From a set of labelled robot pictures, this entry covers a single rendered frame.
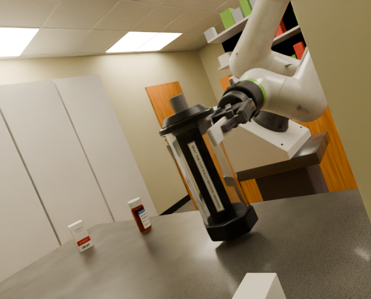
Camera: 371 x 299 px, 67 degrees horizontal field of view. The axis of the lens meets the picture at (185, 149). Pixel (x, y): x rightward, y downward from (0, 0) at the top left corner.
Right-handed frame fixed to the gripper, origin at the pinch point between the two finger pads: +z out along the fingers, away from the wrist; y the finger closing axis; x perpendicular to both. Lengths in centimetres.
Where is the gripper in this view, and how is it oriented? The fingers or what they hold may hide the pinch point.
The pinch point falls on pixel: (196, 140)
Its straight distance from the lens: 52.5
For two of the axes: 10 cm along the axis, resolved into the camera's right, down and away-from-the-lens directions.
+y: 7.3, -2.4, -6.4
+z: -5.1, 4.3, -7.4
